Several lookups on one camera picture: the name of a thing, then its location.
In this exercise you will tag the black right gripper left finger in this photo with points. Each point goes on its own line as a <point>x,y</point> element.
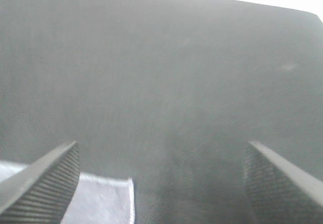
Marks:
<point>42,192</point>

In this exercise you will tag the grey towel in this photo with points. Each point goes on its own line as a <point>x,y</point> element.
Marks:
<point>96,199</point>

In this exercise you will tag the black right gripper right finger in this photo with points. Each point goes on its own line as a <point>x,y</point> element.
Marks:
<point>279,191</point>

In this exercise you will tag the black table mat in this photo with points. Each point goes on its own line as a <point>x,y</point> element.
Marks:
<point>166,92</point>

